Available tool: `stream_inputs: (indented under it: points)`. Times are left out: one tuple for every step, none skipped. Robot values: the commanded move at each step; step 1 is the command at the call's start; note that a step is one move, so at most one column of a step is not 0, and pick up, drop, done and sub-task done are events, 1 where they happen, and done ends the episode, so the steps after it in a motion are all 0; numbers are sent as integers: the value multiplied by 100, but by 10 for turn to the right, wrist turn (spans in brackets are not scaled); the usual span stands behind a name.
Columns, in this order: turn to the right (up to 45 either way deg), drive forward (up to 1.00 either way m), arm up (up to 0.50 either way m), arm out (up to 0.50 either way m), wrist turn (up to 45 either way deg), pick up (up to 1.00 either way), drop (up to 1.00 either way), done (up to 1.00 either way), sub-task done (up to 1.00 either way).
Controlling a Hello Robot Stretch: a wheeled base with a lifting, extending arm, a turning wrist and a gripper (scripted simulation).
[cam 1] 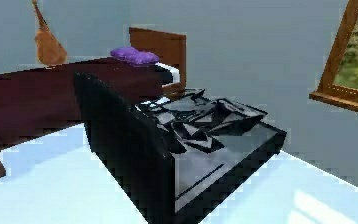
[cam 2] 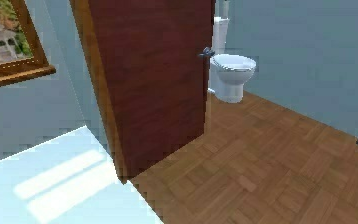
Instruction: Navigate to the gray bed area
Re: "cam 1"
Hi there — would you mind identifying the black bed with crumpled blanket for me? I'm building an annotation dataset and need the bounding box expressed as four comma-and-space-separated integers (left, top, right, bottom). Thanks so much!
73, 71, 287, 224

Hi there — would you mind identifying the brown guitar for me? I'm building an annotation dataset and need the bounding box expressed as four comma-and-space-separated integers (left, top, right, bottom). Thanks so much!
31, 0, 69, 67

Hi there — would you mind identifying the purple pillow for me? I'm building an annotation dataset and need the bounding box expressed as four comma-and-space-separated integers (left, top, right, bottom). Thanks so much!
109, 46, 161, 66

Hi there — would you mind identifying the dark maroon bed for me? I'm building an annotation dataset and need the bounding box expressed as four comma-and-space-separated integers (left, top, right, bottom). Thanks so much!
0, 27, 187, 179

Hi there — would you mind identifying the wooden framed window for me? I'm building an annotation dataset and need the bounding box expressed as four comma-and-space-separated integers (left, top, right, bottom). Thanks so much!
308, 0, 358, 116

